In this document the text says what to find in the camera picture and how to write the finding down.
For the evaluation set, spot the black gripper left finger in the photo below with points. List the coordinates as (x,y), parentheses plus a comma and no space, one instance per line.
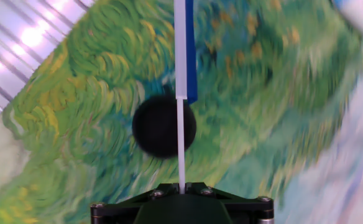
(122,203)

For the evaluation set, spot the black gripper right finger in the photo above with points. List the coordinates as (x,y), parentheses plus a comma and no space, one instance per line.
(246,203)

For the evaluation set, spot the blue flag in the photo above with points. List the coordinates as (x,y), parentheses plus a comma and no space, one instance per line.
(180,62)

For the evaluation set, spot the Van Gogh print tablecloth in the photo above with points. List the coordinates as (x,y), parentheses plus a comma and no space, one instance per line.
(262,124)

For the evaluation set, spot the black round base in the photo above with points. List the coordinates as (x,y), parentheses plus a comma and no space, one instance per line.
(156,127)

